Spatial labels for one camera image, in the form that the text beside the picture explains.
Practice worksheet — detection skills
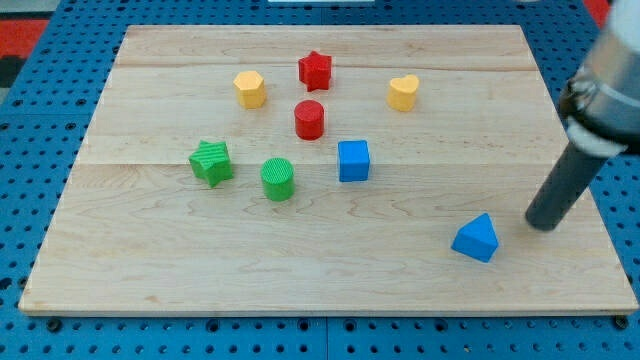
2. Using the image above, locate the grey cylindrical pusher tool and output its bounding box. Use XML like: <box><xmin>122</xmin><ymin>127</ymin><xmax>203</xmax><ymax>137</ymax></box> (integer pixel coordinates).
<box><xmin>525</xmin><ymin>143</ymin><xmax>608</xmax><ymax>231</ymax></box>

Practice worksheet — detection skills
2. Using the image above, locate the green star block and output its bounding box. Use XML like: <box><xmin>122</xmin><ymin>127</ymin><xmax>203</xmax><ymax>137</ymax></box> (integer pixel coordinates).
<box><xmin>188</xmin><ymin>140</ymin><xmax>234</xmax><ymax>188</ymax></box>

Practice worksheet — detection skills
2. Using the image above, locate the red cylinder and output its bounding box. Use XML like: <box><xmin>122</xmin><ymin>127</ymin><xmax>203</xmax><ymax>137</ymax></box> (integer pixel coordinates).
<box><xmin>294</xmin><ymin>100</ymin><xmax>325</xmax><ymax>140</ymax></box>

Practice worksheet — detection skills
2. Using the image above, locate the yellow heart block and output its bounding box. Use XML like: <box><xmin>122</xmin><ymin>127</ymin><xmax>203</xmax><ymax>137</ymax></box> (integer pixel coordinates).
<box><xmin>386</xmin><ymin>74</ymin><xmax>420</xmax><ymax>112</ymax></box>

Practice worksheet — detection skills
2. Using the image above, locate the blue cube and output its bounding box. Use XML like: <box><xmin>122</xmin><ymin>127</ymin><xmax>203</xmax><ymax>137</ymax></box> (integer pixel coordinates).
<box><xmin>337</xmin><ymin>140</ymin><xmax>370</xmax><ymax>182</ymax></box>

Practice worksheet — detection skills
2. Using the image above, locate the green cylinder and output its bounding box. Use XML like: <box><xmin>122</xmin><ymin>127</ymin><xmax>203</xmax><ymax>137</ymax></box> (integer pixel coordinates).
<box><xmin>260</xmin><ymin>157</ymin><xmax>295</xmax><ymax>202</ymax></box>

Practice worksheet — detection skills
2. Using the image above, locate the red star block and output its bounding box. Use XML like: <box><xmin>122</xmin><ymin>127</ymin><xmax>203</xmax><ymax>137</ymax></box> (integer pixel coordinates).
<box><xmin>298</xmin><ymin>51</ymin><xmax>332</xmax><ymax>92</ymax></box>

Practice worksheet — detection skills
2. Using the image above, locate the wooden board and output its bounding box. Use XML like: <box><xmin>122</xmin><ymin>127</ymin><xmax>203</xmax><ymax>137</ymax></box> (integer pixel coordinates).
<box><xmin>19</xmin><ymin>25</ymin><xmax>638</xmax><ymax>317</ymax></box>

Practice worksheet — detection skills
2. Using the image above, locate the yellow hexagon block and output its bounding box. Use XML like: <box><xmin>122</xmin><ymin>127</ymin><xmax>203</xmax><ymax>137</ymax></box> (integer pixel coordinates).
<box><xmin>233</xmin><ymin>70</ymin><xmax>266</xmax><ymax>109</ymax></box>

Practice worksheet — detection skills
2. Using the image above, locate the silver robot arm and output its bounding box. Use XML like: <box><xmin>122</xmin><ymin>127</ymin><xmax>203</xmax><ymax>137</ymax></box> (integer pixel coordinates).
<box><xmin>562</xmin><ymin>0</ymin><xmax>639</xmax><ymax>158</ymax></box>

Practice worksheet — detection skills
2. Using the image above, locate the blue triangular prism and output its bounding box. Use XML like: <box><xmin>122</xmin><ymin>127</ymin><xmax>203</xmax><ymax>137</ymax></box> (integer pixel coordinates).
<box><xmin>451</xmin><ymin>213</ymin><xmax>499</xmax><ymax>263</ymax></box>

